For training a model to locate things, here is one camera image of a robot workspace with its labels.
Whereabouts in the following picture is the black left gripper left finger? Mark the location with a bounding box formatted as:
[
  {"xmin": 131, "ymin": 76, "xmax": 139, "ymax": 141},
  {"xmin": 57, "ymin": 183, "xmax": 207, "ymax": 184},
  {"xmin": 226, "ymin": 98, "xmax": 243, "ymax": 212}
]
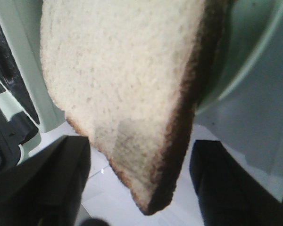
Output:
[{"xmin": 0, "ymin": 136, "xmax": 91, "ymax": 226}]

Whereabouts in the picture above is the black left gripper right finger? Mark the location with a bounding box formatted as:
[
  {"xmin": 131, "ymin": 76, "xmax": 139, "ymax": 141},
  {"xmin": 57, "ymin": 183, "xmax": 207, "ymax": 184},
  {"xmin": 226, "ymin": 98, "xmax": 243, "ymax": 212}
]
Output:
[{"xmin": 190, "ymin": 140, "xmax": 283, "ymax": 226}]

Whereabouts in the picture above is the white bread slice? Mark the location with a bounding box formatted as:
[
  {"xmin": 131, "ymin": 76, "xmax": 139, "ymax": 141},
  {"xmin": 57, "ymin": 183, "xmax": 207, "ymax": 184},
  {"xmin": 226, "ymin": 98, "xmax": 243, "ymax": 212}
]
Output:
[{"xmin": 40, "ymin": 0, "xmax": 230, "ymax": 215}]

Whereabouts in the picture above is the mint green breakfast maker base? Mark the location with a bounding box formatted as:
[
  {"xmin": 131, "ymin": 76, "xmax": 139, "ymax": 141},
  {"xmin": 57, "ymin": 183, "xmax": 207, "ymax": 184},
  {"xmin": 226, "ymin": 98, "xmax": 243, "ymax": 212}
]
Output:
[{"xmin": 0, "ymin": 0, "xmax": 65, "ymax": 173}]

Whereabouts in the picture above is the mint green round plate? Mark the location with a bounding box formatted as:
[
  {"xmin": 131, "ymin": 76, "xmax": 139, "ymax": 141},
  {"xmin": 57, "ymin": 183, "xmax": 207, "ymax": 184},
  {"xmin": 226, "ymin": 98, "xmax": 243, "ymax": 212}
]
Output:
[{"xmin": 195, "ymin": 0, "xmax": 283, "ymax": 115}]

